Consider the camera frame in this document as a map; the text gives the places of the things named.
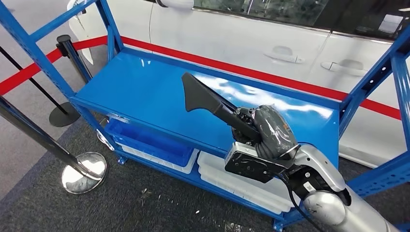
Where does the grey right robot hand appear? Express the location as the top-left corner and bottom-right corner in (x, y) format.
(231, 104), (302, 161)

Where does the blue metal shelf rack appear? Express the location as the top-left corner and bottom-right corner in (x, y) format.
(0, 0), (410, 232)

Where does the wide white plastic tray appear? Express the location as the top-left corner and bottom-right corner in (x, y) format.
(197, 151), (302, 215)

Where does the narrow white plastic tray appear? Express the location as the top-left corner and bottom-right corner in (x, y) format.
(117, 144), (200, 174)

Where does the white car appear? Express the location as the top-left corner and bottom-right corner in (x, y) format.
(66, 0), (410, 169)

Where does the blue plastic bin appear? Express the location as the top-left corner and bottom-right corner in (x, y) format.
(104, 119), (195, 168)

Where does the thin pole with disc base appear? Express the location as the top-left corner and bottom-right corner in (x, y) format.
(0, 45), (81, 128)

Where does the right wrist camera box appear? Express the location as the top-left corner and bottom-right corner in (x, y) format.
(224, 142), (289, 184)

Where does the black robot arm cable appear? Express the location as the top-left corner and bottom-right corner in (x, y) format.
(278, 174), (324, 232)

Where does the chrome base stanchion post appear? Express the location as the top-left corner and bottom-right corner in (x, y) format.
(0, 96), (108, 195)

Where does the black stanchion post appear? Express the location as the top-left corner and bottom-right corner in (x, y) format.
(56, 34), (116, 151)

